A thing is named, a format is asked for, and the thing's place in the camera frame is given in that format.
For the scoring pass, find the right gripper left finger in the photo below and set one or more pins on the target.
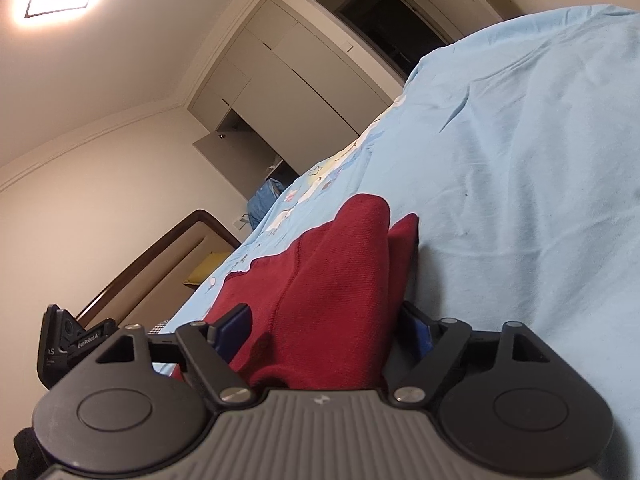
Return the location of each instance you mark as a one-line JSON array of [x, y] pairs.
[[180, 370]]

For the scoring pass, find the blue clothes pile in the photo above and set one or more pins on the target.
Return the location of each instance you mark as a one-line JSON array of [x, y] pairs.
[[262, 200]]

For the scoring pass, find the yellow green pillow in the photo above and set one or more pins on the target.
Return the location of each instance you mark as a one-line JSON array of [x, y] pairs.
[[206, 267]]

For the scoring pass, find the dark red knit garment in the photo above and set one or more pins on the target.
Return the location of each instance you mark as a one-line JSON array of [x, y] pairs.
[[324, 309]]

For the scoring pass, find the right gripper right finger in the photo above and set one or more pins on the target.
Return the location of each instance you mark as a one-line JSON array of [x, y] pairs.
[[445, 362]]

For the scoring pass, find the light blue bed quilt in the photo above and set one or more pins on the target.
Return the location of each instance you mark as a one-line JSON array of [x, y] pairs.
[[518, 149]]

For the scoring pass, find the grey wardrobe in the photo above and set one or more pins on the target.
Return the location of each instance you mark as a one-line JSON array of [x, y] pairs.
[[281, 97]]

